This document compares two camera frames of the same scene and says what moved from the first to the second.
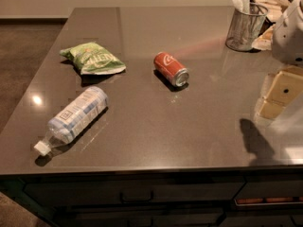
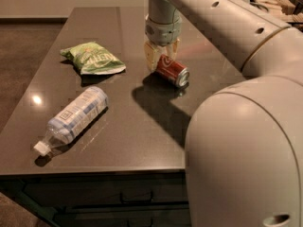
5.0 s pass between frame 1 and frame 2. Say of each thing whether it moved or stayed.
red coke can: stayed
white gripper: moved
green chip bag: stayed
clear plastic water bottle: stayed
